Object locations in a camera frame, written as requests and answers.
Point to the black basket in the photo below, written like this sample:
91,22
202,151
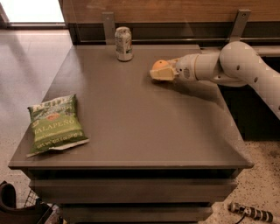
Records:
39,213

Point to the left metal bracket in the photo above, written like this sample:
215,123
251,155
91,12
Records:
108,20

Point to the black white striped tool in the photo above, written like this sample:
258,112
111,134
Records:
253,213

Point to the green jalapeno chip bag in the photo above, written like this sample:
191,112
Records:
55,125

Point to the grey drawer cabinet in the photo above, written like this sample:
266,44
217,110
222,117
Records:
156,153

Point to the white green soda can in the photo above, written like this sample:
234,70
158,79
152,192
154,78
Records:
123,43

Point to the metal bracket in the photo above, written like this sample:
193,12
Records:
239,24
108,20

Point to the orange fruit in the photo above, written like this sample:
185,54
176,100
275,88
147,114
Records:
159,64

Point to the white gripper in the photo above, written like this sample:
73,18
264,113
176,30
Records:
185,68

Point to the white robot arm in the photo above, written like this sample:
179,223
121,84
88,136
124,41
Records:
237,64

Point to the right metal bracket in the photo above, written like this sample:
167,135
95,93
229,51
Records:
239,24

